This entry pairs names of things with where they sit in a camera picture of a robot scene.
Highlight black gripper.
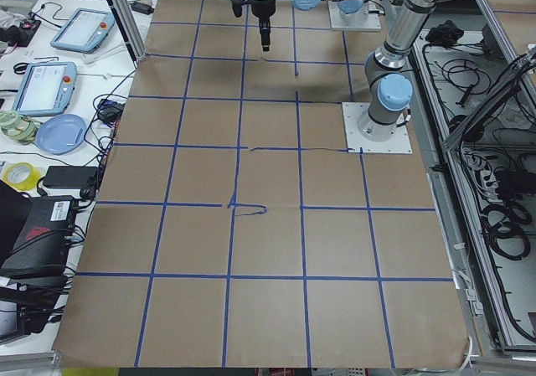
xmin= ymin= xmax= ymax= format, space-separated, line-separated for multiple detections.
xmin=251 ymin=0 xmax=276 ymax=52

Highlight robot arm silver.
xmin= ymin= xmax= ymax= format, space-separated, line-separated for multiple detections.
xmin=291 ymin=0 xmax=450 ymax=142

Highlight far teach pendant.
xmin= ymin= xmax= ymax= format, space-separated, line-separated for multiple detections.
xmin=49 ymin=8 xmax=116 ymax=54

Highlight teach pendant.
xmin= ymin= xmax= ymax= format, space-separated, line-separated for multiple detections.
xmin=49 ymin=8 xmax=116 ymax=54
xmin=12 ymin=62 xmax=78 ymax=117

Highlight near teach pendant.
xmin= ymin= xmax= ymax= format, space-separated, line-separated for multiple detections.
xmin=12 ymin=62 xmax=78 ymax=117

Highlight blue plastic plate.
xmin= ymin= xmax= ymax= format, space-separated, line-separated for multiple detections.
xmin=34 ymin=114 xmax=87 ymax=155

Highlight black power adapter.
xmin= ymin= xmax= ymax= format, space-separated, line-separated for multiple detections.
xmin=43 ymin=166 xmax=97 ymax=189

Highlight green tape rolls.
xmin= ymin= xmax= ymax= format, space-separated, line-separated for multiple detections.
xmin=1 ymin=111 xmax=40 ymax=145

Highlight yellow tape roll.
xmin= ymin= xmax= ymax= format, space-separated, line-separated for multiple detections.
xmin=2 ymin=162 xmax=41 ymax=192

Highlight black computer box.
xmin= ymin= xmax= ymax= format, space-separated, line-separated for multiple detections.
xmin=1 ymin=182 xmax=76 ymax=280

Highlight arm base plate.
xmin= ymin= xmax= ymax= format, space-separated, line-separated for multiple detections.
xmin=342 ymin=102 xmax=412 ymax=154
xmin=328 ymin=0 xmax=381 ymax=32

